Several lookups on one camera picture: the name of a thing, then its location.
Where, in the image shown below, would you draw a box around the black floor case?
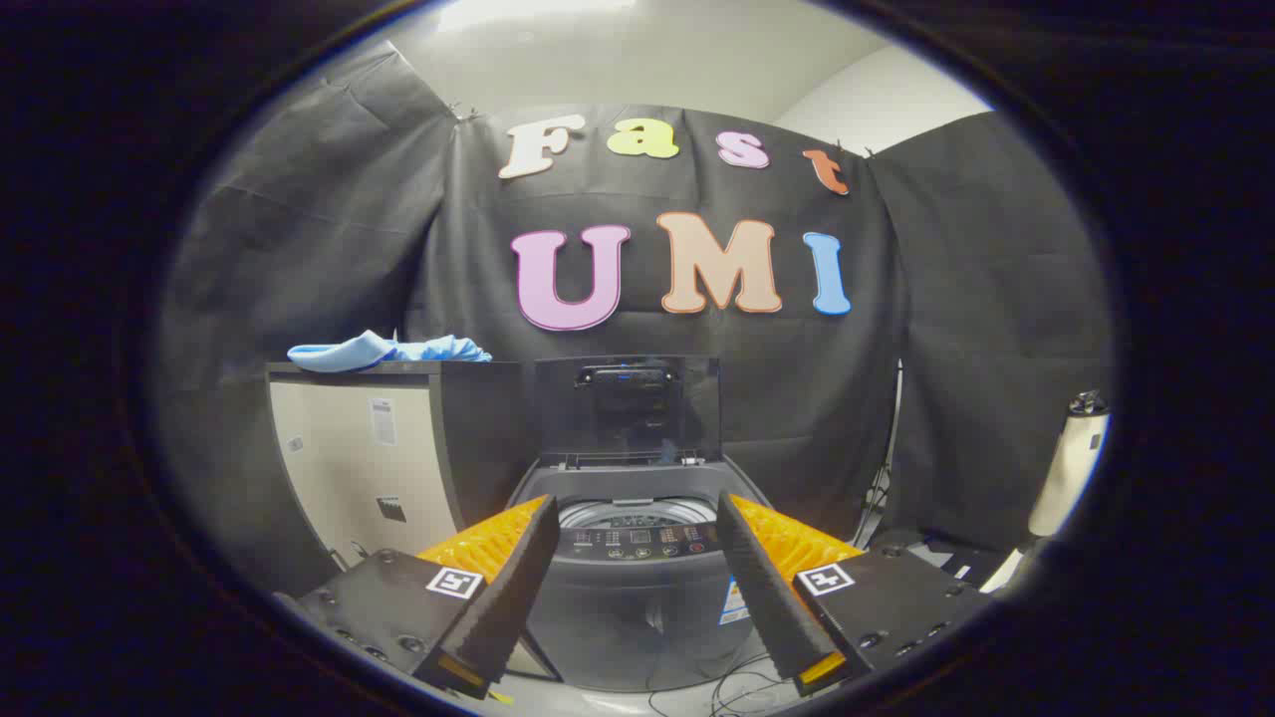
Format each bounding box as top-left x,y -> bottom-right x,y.
877,533 -> 1019,591

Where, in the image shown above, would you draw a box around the white cabinet with dark top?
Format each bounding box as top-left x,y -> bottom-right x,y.
266,360 -> 539,574

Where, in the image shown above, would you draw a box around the cream cylinder with black cap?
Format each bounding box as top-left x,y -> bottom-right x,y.
1026,390 -> 1110,539

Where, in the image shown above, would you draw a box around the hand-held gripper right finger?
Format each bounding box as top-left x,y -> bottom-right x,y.
715,491 -> 997,698

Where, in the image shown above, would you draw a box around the grey washing machine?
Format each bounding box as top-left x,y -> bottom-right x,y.
503,456 -> 773,693

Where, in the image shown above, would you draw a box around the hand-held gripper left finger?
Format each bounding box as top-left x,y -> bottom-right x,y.
274,495 -> 561,700

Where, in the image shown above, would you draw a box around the light blue shirt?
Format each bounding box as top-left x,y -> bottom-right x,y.
287,331 -> 493,374

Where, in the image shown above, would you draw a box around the loose cables on floor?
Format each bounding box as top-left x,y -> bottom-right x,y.
647,652 -> 803,717

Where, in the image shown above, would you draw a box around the black backdrop cloth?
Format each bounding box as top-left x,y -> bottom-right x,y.
149,40 -> 1117,598

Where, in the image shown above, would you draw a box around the black hanging cable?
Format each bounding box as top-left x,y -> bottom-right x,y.
855,358 -> 903,549

